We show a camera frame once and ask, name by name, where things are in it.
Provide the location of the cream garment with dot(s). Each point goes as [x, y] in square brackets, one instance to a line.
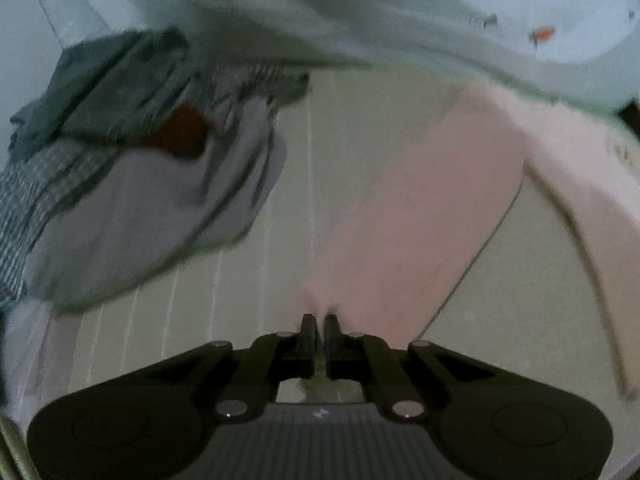
[410, 220]

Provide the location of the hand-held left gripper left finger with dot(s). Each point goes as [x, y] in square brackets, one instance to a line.
[308, 332]

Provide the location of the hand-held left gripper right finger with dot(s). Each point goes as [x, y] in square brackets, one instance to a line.
[332, 332]

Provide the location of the carrot print duvet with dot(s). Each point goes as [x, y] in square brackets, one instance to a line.
[400, 10]

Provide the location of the orange-brown garment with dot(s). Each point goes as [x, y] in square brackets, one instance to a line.
[180, 130]

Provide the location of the blue checked shirt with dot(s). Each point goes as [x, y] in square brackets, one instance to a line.
[30, 200]

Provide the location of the grey garment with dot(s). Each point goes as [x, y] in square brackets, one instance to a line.
[125, 220]

